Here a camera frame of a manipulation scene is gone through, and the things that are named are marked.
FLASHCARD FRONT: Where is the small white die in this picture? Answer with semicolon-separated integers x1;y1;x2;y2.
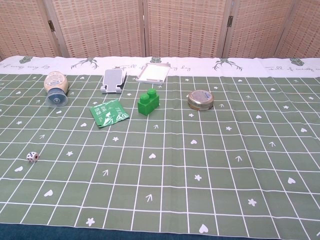
26;151;40;164

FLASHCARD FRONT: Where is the green toy building block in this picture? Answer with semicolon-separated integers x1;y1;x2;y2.
137;88;161;116

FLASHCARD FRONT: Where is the green grid patterned tablecloth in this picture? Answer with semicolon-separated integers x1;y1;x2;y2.
0;55;320;238

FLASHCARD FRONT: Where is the round metal tin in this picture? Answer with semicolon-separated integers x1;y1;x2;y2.
187;89;214;111

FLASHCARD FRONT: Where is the white shallow box tray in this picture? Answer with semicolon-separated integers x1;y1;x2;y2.
135;62;172;85

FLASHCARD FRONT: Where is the green tea packet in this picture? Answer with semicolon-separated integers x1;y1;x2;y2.
89;98;130;129

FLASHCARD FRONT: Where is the grey blister pack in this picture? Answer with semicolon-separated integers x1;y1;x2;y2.
99;68;129;96

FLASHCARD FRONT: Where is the woven bamboo folding screen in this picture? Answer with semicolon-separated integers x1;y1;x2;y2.
0;0;320;59

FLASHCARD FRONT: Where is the mayonnaise squeeze bottle blue cap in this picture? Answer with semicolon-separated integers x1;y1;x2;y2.
43;71;70;109

